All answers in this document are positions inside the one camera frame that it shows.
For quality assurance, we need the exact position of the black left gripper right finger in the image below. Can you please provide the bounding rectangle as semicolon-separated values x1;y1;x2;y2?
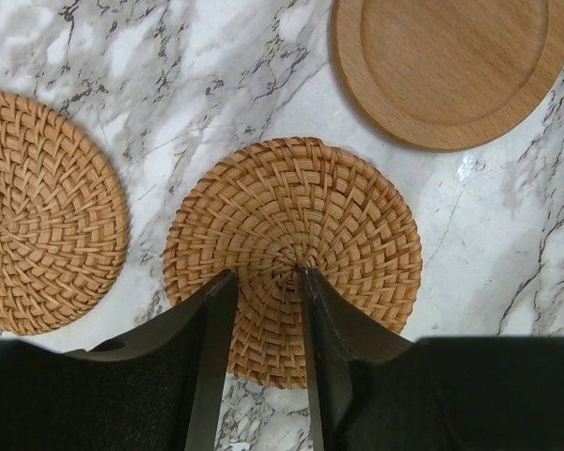
298;268;564;450

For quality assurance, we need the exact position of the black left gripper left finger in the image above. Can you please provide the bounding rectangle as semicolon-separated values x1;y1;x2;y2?
0;271;238;450

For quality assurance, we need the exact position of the orange wooden coaster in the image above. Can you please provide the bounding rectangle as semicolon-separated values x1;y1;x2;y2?
331;0;564;152

